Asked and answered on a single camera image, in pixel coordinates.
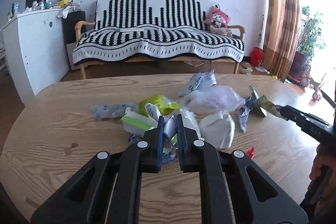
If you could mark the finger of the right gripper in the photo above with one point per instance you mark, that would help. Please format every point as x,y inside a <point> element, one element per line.
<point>322,132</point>
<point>290,113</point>

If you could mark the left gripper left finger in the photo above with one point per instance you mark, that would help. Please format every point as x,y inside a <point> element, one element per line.
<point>107,188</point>

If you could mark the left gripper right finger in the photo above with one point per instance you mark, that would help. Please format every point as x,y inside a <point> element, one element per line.
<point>234,189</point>

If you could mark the green foil snack wrapper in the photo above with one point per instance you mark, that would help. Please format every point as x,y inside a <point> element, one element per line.
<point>263,105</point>

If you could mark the blue white wrapper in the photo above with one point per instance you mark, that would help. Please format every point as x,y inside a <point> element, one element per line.
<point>169,153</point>

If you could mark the pink tricycle toy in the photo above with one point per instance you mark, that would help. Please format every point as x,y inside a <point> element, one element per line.
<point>306,80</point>

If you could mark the small blue crumpled wrapper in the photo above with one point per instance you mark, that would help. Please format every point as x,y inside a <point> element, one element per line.
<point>243,113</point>

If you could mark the red plastic scrap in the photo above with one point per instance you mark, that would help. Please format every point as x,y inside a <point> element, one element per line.
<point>251,152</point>

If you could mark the potted green plant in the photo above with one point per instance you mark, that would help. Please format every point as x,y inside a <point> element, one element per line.
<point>309,40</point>

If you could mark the red bag on floor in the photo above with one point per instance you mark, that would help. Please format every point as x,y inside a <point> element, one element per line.
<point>257,56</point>

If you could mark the white paper bag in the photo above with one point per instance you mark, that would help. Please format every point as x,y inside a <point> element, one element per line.
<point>218,129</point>

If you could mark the clear plastic bag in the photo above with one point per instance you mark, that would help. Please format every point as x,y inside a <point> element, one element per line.
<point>212,100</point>

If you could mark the green white torn box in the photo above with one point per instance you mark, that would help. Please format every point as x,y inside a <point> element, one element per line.
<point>135,123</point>

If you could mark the blue white foil bag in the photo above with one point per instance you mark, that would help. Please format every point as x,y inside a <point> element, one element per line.
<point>199,81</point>

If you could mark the white crumpled tissue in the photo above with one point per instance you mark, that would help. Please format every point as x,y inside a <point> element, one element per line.
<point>190,121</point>

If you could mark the yellow green carton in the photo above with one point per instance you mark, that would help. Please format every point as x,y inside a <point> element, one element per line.
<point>164,104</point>

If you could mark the pink plush toy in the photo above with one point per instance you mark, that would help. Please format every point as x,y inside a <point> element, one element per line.
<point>217,22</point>

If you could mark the brown orange curtain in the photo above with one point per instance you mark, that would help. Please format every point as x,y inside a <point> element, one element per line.
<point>281,36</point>

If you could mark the white cabinet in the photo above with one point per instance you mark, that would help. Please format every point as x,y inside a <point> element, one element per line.
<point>35,51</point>

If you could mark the black white striped blanket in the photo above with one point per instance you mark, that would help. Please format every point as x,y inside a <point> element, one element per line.
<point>124,14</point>

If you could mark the black speaker box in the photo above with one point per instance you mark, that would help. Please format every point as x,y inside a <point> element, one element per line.
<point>68,26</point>

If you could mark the clutter on cabinet top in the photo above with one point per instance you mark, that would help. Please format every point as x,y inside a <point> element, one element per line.
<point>66,6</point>

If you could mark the wooden frame sofa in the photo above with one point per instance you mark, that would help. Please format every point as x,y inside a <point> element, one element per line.
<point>154,43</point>

